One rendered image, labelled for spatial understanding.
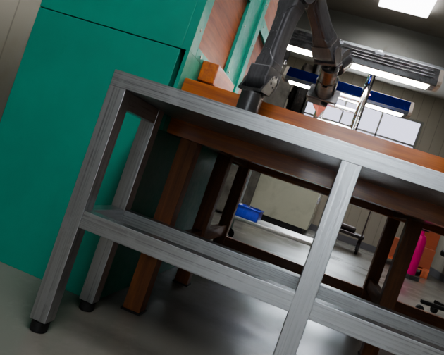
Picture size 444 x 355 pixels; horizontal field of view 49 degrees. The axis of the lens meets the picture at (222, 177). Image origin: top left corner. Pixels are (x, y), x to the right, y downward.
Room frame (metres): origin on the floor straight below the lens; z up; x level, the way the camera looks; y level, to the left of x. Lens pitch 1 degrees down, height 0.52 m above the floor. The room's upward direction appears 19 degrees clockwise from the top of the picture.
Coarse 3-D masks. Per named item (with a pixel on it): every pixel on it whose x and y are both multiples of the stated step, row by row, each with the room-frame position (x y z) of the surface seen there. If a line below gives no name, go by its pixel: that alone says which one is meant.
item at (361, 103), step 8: (368, 80) 1.93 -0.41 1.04; (368, 88) 1.92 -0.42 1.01; (344, 96) 1.94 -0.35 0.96; (352, 96) 1.94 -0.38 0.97; (368, 96) 1.93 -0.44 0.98; (360, 104) 1.93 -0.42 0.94; (360, 112) 1.93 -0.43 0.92; (328, 120) 1.95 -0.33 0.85; (352, 120) 1.93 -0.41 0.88; (352, 128) 1.92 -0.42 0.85
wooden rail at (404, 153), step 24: (216, 96) 1.54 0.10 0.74; (288, 120) 1.49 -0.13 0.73; (312, 120) 1.48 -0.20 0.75; (216, 144) 1.53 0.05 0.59; (240, 144) 1.52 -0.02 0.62; (360, 144) 1.45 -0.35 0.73; (384, 144) 1.44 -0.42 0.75; (288, 168) 1.49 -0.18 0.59; (312, 168) 1.47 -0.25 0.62; (432, 168) 1.41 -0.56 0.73; (360, 192) 1.44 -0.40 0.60; (384, 192) 1.43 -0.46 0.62; (432, 216) 1.40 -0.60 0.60
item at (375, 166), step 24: (120, 72) 1.19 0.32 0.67; (144, 96) 1.20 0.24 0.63; (168, 96) 1.16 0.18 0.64; (192, 96) 1.15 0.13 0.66; (192, 120) 1.42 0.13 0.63; (216, 120) 1.17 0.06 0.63; (240, 120) 1.12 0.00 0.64; (264, 120) 1.11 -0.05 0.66; (264, 144) 1.38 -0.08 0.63; (288, 144) 1.15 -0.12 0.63; (312, 144) 1.09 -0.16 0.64; (336, 144) 1.08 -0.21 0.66; (336, 168) 1.34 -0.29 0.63; (384, 168) 1.05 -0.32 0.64; (408, 168) 1.04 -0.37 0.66; (408, 192) 1.31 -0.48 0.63; (432, 192) 1.10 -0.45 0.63
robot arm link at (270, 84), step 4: (272, 76) 1.31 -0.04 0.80; (244, 80) 1.34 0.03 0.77; (268, 80) 1.30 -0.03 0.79; (272, 80) 1.30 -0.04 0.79; (276, 80) 1.32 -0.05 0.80; (240, 84) 1.33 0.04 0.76; (244, 84) 1.34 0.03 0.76; (264, 84) 1.29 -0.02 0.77; (268, 84) 1.30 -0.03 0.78; (272, 84) 1.31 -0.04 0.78; (276, 84) 1.32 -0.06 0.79; (240, 88) 1.33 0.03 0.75; (244, 88) 1.32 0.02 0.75; (248, 88) 1.31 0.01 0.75; (252, 88) 1.30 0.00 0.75; (256, 88) 1.30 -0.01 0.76; (260, 88) 1.29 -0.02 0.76; (264, 88) 1.29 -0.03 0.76; (268, 88) 1.30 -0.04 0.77; (272, 88) 1.32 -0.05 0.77; (260, 92) 1.30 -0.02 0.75; (264, 92) 1.29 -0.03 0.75; (268, 92) 1.31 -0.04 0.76
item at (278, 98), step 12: (312, 72) 6.46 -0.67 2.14; (288, 84) 6.36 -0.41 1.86; (264, 96) 6.36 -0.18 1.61; (276, 96) 6.36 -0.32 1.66; (288, 96) 6.74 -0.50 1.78; (300, 96) 6.31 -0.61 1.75; (288, 108) 6.70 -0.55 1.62; (300, 108) 6.37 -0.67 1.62; (228, 180) 6.32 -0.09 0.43; (252, 180) 6.32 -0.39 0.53; (228, 192) 6.32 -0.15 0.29; (252, 192) 6.32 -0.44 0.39
